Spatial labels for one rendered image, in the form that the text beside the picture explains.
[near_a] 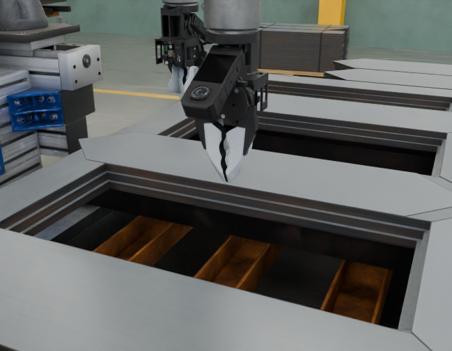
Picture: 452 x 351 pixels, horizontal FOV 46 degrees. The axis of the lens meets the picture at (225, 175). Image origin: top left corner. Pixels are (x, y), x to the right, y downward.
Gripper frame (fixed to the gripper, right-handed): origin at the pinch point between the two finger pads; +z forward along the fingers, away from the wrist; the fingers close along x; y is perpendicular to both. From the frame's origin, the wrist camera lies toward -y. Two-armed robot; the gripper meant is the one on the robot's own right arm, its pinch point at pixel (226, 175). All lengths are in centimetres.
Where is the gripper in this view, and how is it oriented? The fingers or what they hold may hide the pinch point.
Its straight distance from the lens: 75.8
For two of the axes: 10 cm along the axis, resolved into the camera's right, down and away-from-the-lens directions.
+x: -9.1, -1.6, 3.8
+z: 0.0, 9.2, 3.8
